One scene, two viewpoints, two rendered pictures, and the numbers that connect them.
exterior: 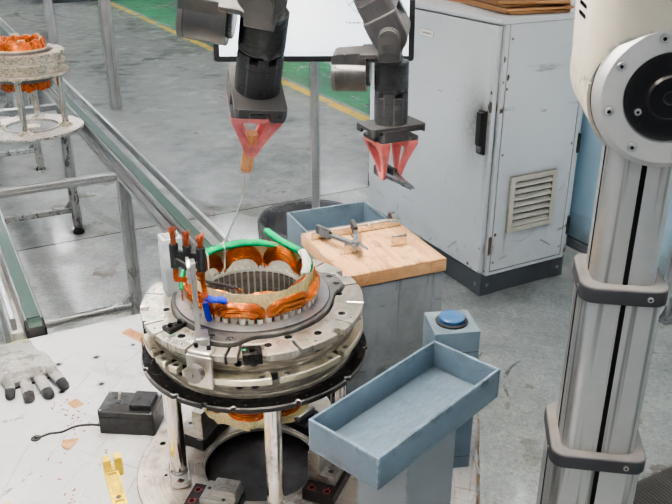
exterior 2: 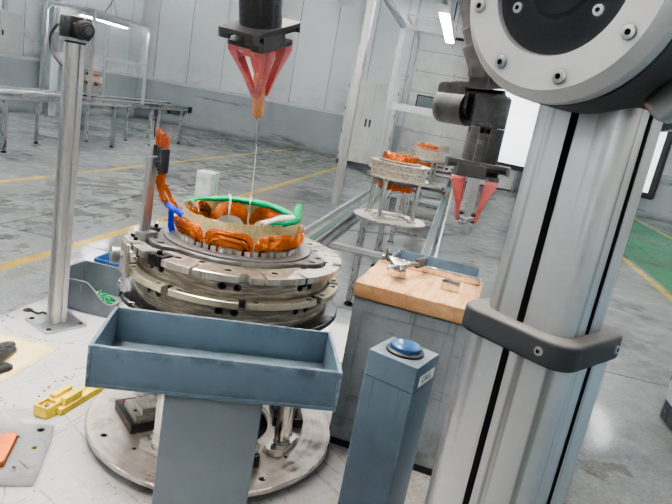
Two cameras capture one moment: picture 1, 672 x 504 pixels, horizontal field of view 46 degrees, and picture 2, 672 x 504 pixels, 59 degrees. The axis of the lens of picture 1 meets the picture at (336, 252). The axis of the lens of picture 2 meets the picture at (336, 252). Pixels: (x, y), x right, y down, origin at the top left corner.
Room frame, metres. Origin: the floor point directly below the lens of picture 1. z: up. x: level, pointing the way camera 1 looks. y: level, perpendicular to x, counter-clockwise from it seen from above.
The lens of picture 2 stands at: (0.42, -0.53, 1.32)
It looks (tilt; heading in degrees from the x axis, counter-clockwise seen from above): 14 degrees down; 38
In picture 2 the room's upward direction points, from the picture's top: 10 degrees clockwise
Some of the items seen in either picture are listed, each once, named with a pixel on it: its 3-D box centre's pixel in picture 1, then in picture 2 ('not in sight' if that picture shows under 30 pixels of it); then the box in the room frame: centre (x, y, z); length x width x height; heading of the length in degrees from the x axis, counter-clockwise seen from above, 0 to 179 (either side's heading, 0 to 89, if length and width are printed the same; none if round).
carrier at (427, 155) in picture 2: not in sight; (423, 166); (4.92, 2.19, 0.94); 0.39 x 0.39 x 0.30
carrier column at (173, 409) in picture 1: (174, 419); not in sight; (0.99, 0.24, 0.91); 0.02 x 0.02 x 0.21
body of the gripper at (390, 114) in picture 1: (391, 111); (481, 150); (1.32, -0.09, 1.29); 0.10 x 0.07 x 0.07; 114
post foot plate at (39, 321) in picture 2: not in sight; (56, 321); (0.99, 0.61, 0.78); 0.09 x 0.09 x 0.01; 3
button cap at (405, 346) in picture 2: (451, 317); (406, 346); (1.06, -0.18, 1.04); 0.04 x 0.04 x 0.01
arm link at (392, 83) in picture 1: (387, 75); (487, 111); (1.32, -0.09, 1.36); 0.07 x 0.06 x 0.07; 81
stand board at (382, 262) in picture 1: (371, 251); (422, 288); (1.28, -0.06, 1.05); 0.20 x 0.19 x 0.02; 23
